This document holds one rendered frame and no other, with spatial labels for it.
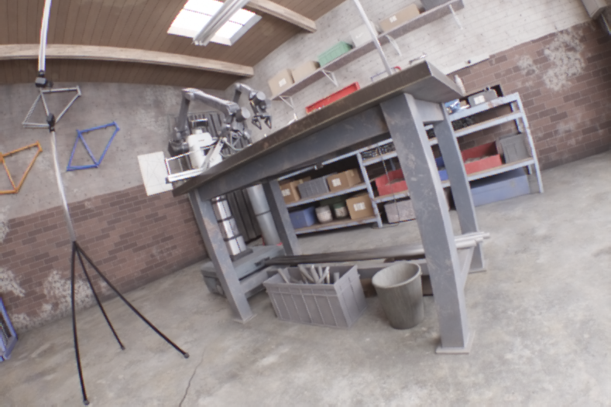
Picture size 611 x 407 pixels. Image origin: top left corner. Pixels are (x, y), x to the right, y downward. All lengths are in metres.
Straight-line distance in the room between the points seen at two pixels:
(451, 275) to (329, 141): 0.56
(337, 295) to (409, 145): 0.72
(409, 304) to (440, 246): 0.37
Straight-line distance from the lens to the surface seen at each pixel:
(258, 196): 3.49
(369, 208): 2.89
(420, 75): 0.70
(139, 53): 3.94
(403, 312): 1.13
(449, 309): 0.93
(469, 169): 2.49
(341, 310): 1.26
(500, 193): 2.55
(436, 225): 0.80
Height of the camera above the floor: 0.70
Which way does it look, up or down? level
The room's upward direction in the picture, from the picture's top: 18 degrees counter-clockwise
